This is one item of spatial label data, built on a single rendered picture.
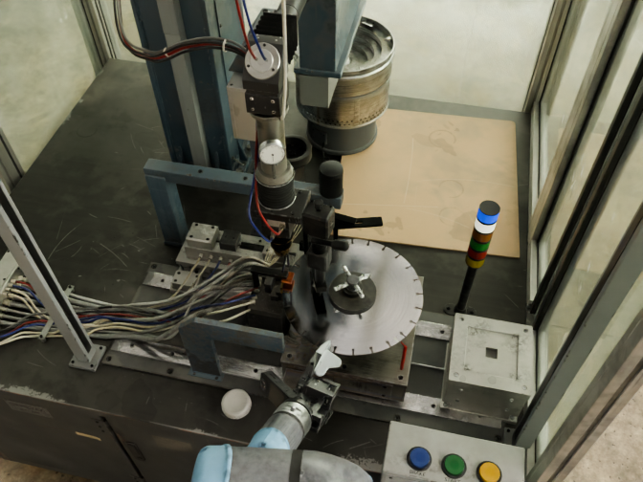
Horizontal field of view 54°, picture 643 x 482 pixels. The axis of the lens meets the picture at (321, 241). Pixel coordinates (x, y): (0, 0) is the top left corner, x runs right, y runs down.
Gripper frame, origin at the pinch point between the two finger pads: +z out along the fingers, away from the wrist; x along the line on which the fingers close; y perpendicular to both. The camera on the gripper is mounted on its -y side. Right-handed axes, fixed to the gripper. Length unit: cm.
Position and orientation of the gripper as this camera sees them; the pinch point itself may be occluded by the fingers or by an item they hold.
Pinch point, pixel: (320, 367)
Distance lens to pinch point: 147.1
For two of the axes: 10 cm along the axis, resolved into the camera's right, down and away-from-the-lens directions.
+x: 2.2, -9.1, -3.5
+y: 9.1, 3.2, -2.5
